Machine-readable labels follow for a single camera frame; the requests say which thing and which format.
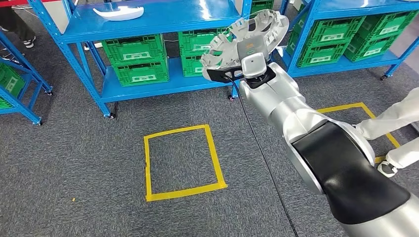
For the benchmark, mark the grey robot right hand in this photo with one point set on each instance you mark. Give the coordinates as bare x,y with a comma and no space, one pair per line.
252,45

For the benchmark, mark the grey plastic wheel cover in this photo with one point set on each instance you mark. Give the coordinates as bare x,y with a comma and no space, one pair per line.
222,49

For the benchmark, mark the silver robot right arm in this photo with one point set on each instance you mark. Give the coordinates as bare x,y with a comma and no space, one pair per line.
311,130

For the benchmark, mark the blue metal shelf rack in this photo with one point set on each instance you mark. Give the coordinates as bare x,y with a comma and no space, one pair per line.
343,67
19,108
157,19

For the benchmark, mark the white plastic trim part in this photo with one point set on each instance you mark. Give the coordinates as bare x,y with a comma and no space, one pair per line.
119,13

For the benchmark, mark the green plastic crate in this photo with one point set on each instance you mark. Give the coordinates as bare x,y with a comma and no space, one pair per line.
386,24
9,81
330,31
134,49
262,6
193,67
370,49
196,42
319,55
142,75

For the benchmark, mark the yellow floor tape square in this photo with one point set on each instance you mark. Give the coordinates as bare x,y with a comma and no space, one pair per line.
327,109
216,157

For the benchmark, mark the person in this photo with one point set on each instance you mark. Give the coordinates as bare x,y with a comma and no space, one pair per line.
392,117
16,23

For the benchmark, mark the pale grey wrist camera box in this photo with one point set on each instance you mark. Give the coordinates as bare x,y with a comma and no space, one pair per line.
253,65

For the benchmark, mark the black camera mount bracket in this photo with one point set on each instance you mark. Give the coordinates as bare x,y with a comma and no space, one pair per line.
219,74

